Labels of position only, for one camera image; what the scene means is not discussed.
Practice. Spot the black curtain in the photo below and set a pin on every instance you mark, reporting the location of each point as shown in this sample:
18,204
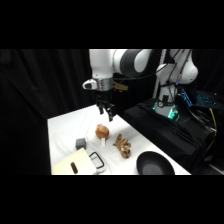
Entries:
33,83

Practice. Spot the black cloth-covered stand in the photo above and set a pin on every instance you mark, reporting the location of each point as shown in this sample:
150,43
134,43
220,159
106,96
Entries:
160,133

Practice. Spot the black bowl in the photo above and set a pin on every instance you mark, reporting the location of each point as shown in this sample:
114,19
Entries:
154,164

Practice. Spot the green base light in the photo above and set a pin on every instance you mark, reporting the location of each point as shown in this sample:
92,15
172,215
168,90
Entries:
173,114

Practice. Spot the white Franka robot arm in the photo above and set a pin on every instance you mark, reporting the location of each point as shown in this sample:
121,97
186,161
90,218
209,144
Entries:
100,63

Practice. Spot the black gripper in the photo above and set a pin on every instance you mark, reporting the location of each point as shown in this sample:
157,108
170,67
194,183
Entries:
103,97

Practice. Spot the blue lit device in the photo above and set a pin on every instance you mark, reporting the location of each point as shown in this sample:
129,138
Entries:
200,98

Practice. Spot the striped tiger plush toy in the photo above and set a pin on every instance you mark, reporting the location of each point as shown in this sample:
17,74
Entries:
122,145

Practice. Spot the grey patterned cube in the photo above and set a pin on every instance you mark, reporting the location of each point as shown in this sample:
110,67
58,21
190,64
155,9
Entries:
80,143

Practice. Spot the white tablecloth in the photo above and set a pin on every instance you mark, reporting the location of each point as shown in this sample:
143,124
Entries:
76,123

